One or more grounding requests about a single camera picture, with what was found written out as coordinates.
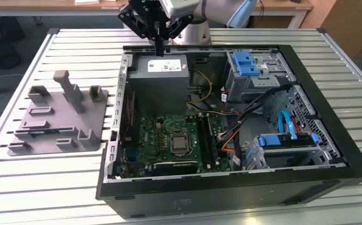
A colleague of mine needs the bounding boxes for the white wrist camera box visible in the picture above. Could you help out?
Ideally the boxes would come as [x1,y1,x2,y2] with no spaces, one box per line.
[160,0,201,17]

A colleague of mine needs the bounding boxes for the black RAM slot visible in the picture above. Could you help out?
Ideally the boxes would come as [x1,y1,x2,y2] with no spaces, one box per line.
[202,114,213,168]
[198,114,209,168]

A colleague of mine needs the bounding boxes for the black cable bundle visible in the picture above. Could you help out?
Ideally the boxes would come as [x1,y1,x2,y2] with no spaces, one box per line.
[217,85,294,141]

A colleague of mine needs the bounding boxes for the silver disk bay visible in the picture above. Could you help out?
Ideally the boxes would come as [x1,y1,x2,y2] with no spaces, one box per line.
[242,135,348,171]

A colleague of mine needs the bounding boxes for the green motherboard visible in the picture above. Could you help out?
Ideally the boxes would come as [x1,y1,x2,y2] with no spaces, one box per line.
[118,112,236,176]

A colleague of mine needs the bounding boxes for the blue flat data cable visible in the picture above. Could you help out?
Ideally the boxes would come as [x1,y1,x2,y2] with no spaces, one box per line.
[278,110,298,140]

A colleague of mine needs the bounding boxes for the CPU socket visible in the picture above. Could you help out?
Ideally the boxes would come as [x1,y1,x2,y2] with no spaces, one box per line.
[169,129,192,157]

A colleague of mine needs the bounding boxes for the silver drive cage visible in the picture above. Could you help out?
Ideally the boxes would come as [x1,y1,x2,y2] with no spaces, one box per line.
[226,50,298,104]

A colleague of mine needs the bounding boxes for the black graphics card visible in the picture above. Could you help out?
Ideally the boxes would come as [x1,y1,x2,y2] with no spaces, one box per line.
[152,160,198,176]

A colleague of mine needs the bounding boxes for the gray power supply unit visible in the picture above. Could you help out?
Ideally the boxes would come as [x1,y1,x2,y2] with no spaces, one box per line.
[128,55,192,115]

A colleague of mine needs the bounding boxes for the brown wooden cabinet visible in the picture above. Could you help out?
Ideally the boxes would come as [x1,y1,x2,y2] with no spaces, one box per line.
[302,0,362,60]

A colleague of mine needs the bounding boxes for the hard disk in blue carrier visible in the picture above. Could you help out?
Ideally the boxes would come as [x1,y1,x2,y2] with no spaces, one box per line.
[256,133,320,150]

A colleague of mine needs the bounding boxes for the silver CPU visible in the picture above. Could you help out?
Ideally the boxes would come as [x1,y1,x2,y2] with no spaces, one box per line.
[172,136,188,150]

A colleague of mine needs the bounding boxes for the black PC case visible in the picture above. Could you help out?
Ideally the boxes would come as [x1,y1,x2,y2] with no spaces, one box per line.
[96,44,362,220]

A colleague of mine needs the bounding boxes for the gray parts rack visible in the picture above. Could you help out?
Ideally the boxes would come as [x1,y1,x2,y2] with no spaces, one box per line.
[7,69,112,157]

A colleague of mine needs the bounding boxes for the blue drive latch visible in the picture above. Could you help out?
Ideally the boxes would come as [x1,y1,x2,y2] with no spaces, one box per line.
[233,51,262,77]

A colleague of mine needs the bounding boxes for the yellow wire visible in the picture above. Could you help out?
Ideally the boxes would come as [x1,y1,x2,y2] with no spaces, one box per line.
[189,69,213,104]

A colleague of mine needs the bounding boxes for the orange wire bundle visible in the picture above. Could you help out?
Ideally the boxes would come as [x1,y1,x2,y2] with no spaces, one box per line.
[221,133,242,153]

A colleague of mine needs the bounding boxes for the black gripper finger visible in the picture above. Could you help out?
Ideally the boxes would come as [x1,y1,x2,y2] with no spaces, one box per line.
[118,6,161,57]
[160,14,194,57]

